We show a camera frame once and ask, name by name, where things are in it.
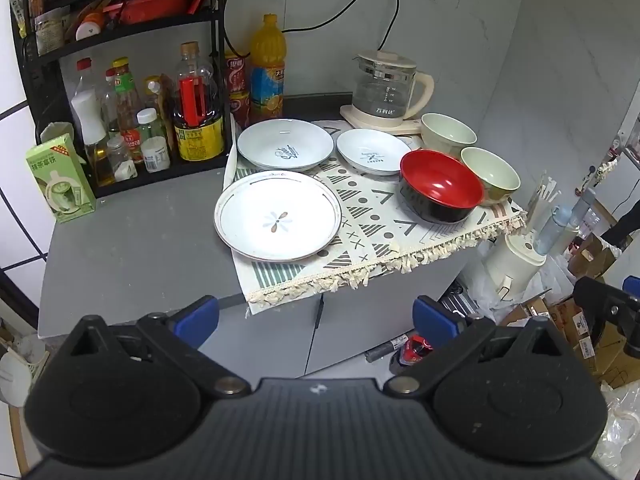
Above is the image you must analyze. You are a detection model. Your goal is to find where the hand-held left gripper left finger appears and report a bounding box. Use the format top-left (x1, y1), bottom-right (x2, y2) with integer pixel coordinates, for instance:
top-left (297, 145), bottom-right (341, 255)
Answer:
top-left (67, 295), bottom-right (253, 402)

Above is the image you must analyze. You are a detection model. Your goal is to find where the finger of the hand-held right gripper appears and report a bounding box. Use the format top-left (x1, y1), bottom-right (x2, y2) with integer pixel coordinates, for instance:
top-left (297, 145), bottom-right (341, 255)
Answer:
top-left (573, 275), bottom-right (640, 357)

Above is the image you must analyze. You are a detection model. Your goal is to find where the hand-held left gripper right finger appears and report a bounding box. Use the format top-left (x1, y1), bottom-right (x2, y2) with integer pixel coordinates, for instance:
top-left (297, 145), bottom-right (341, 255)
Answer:
top-left (382, 295), bottom-right (572, 397)

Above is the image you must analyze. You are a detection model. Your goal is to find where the white plate with flower print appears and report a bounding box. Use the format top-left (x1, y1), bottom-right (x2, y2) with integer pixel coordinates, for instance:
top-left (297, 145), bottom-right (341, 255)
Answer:
top-left (214, 170), bottom-right (344, 264)

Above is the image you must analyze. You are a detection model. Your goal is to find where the red and black bowl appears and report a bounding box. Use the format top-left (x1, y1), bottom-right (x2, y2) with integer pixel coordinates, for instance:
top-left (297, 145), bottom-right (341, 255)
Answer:
top-left (399, 149), bottom-right (486, 225)

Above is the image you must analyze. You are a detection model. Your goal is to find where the cream bowl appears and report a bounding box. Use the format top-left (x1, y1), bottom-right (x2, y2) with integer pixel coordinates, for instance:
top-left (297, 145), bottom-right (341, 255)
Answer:
top-left (420, 113), bottom-right (478, 159)
top-left (460, 147), bottom-right (522, 205)

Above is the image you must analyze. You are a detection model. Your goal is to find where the large white plate blue lettering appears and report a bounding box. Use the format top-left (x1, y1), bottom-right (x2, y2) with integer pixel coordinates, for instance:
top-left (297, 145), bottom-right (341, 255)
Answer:
top-left (237, 119), bottom-right (335, 172)

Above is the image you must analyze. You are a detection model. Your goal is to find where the cardboard box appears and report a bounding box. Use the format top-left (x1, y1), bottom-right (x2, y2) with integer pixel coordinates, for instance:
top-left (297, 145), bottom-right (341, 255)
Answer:
top-left (547, 294), bottom-right (640, 390)
top-left (567, 234), bottom-right (619, 279)

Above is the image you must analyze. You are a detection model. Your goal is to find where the black marker pen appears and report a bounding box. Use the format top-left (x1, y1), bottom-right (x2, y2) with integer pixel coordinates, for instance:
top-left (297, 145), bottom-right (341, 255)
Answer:
top-left (364, 334), bottom-right (414, 363)

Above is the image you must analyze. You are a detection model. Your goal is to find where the pale blue spray bottle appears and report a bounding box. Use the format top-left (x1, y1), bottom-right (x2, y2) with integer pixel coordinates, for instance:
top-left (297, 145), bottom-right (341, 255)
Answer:
top-left (532, 187), bottom-right (597, 257)

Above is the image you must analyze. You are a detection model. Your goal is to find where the cream blender appliance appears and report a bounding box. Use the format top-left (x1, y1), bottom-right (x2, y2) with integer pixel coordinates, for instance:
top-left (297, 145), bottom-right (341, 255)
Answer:
top-left (481, 232), bottom-right (549, 304)

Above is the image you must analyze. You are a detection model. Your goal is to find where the patterned fringed table mat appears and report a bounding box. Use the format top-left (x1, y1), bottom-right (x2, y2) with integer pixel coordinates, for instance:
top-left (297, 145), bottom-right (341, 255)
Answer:
top-left (222, 119), bottom-right (529, 316)

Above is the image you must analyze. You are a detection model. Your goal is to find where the bundle of white sticks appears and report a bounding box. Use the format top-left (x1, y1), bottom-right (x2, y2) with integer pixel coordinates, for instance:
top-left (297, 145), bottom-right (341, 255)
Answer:
top-left (524, 172), bottom-right (564, 232)

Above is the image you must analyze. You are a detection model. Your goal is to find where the white seasoning jar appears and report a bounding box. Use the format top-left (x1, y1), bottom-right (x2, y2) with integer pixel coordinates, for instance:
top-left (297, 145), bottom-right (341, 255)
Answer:
top-left (140, 136), bottom-right (171, 174)

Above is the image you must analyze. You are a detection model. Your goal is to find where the small clear jar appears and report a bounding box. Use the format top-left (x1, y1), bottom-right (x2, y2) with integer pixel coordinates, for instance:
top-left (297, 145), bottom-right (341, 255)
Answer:
top-left (106, 135), bottom-right (139, 182)

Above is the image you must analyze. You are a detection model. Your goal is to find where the small white plate blue print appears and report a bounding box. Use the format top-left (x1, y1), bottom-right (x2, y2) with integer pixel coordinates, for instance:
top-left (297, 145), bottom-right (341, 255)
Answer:
top-left (336, 128), bottom-right (412, 177)

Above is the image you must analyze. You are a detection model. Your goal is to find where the green tea box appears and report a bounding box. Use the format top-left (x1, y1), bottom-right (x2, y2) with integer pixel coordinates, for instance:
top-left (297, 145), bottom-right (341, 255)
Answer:
top-left (26, 133), bottom-right (97, 225)

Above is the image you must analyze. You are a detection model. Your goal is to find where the large soy sauce bottle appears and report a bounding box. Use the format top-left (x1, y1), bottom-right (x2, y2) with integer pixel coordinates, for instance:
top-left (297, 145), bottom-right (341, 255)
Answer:
top-left (173, 42), bottom-right (226, 163)

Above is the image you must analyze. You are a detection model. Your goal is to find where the small bottle with white cap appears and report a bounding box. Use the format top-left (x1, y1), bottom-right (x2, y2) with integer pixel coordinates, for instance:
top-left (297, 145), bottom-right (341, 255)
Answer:
top-left (136, 108), bottom-right (166, 142)

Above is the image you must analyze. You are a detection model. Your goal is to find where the red drink can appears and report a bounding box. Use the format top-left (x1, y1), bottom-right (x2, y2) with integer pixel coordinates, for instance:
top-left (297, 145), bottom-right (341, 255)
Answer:
top-left (224, 52), bottom-right (251, 95)
top-left (229, 91), bottom-right (251, 129)

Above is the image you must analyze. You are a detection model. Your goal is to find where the sauce bottle with green label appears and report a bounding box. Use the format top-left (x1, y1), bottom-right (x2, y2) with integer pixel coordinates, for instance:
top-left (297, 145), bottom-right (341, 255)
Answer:
top-left (112, 57), bottom-right (147, 162)

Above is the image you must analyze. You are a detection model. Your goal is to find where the glass electric kettle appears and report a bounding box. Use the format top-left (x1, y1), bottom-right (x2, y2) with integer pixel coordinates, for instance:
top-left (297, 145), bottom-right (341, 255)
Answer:
top-left (350, 50), bottom-right (435, 121)

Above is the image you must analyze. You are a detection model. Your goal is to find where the orange juice bottle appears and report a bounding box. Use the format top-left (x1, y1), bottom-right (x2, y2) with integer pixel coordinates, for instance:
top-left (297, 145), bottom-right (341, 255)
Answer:
top-left (248, 14), bottom-right (287, 120)

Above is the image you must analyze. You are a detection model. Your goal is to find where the black metal rack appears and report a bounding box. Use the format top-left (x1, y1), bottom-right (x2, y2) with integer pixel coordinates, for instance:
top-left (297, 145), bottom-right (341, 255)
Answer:
top-left (9, 0), bottom-right (237, 199)

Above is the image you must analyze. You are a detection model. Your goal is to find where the red plastic container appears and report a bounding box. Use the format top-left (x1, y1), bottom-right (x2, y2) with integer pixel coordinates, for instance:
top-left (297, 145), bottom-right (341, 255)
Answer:
top-left (102, 0), bottom-right (196, 24)

